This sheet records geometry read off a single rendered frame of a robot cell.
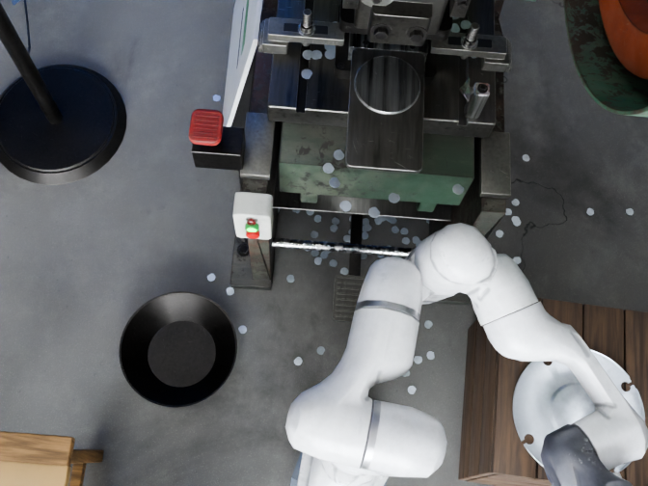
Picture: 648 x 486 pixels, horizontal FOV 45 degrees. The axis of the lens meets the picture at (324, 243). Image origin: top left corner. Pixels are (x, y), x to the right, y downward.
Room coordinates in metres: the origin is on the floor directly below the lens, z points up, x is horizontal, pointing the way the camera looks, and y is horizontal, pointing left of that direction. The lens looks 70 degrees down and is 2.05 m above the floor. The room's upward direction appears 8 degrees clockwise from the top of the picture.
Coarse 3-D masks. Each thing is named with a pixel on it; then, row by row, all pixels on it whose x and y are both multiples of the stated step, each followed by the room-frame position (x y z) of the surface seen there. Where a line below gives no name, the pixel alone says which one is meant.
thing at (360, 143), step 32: (352, 64) 0.82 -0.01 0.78; (384, 64) 0.83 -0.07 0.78; (416, 64) 0.84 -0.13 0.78; (352, 96) 0.75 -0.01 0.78; (384, 96) 0.76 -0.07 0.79; (416, 96) 0.77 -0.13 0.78; (352, 128) 0.68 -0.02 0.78; (384, 128) 0.69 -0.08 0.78; (416, 128) 0.70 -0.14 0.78; (352, 160) 0.62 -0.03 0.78; (384, 160) 0.63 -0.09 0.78; (416, 160) 0.64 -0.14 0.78
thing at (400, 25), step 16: (368, 0) 0.81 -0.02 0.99; (384, 0) 0.81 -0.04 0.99; (400, 0) 0.83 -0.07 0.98; (416, 0) 0.83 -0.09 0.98; (432, 0) 0.83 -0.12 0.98; (368, 16) 0.82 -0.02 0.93; (384, 16) 0.80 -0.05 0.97; (400, 16) 0.80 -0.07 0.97; (416, 16) 0.80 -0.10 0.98; (432, 16) 0.83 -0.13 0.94; (368, 32) 0.80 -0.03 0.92; (384, 32) 0.78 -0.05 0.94; (400, 32) 0.80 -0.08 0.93; (416, 32) 0.79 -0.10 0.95; (432, 32) 0.83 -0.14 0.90
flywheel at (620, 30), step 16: (608, 0) 0.85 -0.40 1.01; (624, 0) 0.83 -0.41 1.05; (640, 0) 0.82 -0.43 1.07; (608, 16) 0.83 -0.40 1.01; (624, 16) 0.79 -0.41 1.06; (640, 16) 0.77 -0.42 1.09; (608, 32) 0.80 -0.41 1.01; (624, 32) 0.76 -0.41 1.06; (640, 32) 0.73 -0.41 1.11; (624, 48) 0.74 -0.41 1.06; (640, 48) 0.70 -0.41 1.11; (624, 64) 0.71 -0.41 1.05; (640, 64) 0.68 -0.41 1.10
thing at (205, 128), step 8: (200, 112) 0.68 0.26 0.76; (208, 112) 0.69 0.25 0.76; (216, 112) 0.69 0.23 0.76; (192, 120) 0.67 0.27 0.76; (200, 120) 0.67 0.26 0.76; (208, 120) 0.67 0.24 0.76; (216, 120) 0.67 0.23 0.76; (192, 128) 0.65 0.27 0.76; (200, 128) 0.65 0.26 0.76; (208, 128) 0.65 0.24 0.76; (216, 128) 0.66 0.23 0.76; (192, 136) 0.63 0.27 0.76; (200, 136) 0.63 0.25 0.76; (208, 136) 0.64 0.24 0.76; (216, 136) 0.64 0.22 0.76; (200, 144) 0.62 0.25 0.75; (208, 144) 0.63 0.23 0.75; (216, 144) 0.63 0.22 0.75
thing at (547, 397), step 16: (592, 352) 0.44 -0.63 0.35; (528, 368) 0.38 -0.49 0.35; (544, 368) 0.39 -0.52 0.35; (560, 368) 0.39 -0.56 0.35; (608, 368) 0.41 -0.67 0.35; (528, 384) 0.35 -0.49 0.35; (544, 384) 0.35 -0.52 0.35; (560, 384) 0.36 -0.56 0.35; (576, 384) 0.36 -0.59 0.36; (528, 400) 0.31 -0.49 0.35; (544, 400) 0.32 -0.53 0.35; (560, 400) 0.32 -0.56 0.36; (576, 400) 0.33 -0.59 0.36; (640, 400) 0.35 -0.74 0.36; (528, 416) 0.28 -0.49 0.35; (544, 416) 0.29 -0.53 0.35; (560, 416) 0.29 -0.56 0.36; (576, 416) 0.29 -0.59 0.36; (640, 416) 0.32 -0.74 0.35; (528, 432) 0.25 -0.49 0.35; (544, 432) 0.25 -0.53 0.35; (528, 448) 0.21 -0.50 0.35; (624, 464) 0.21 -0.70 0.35
